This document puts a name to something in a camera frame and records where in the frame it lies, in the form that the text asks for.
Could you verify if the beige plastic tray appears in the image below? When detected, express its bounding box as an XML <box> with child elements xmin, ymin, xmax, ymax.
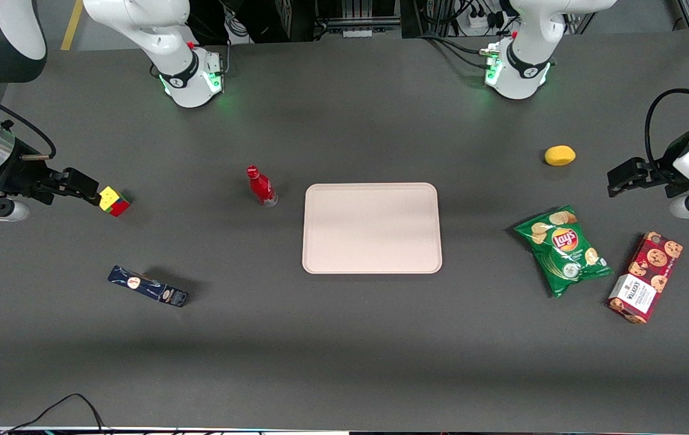
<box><xmin>302</xmin><ymin>182</ymin><xmax>443</xmax><ymax>275</ymax></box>

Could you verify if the thin black table-edge cable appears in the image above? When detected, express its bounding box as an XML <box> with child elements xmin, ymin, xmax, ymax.
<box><xmin>3</xmin><ymin>393</ymin><xmax>109</xmax><ymax>435</ymax></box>

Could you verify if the red coke bottle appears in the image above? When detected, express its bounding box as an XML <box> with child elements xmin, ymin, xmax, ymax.
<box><xmin>246</xmin><ymin>165</ymin><xmax>279</xmax><ymax>208</ymax></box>

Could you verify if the yellow lemon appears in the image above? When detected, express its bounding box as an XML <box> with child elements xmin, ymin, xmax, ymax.
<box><xmin>544</xmin><ymin>145</ymin><xmax>577</xmax><ymax>167</ymax></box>

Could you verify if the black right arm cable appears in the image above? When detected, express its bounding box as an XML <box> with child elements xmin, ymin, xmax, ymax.
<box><xmin>0</xmin><ymin>79</ymin><xmax>57</xmax><ymax>161</ymax></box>

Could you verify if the green chips bag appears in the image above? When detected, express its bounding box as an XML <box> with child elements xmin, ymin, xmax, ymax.
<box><xmin>514</xmin><ymin>205</ymin><xmax>614</xmax><ymax>299</ymax></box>

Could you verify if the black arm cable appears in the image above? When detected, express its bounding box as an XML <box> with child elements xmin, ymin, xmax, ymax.
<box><xmin>645</xmin><ymin>89</ymin><xmax>689</xmax><ymax>177</ymax></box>
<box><xmin>0</xmin><ymin>79</ymin><xmax>57</xmax><ymax>161</ymax></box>

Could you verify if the black base power cable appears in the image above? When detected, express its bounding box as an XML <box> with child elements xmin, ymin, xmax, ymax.
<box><xmin>418</xmin><ymin>33</ymin><xmax>497</xmax><ymax>71</ymax></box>

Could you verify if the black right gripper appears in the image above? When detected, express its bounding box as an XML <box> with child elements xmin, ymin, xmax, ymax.
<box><xmin>0</xmin><ymin>144</ymin><xmax>102</xmax><ymax>206</ymax></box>

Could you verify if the colourful puzzle cube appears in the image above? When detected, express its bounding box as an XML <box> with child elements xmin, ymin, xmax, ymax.
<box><xmin>98</xmin><ymin>186</ymin><xmax>132</xmax><ymax>217</ymax></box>

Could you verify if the dark blue slim box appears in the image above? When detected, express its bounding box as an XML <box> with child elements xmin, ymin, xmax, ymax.
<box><xmin>107</xmin><ymin>265</ymin><xmax>189</xmax><ymax>308</ymax></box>

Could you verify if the red cookie box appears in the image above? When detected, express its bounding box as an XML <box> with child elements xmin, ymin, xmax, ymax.
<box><xmin>607</xmin><ymin>231</ymin><xmax>684</xmax><ymax>324</ymax></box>

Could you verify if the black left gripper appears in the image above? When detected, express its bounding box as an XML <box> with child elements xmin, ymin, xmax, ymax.
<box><xmin>607</xmin><ymin>130</ymin><xmax>689</xmax><ymax>199</ymax></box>

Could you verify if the white power strip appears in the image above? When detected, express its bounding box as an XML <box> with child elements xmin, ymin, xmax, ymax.
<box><xmin>467</xmin><ymin>6</ymin><xmax>505</xmax><ymax>31</ymax></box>

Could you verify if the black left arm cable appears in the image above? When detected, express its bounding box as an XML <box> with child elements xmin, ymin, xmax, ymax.
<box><xmin>645</xmin><ymin>89</ymin><xmax>689</xmax><ymax>177</ymax></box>

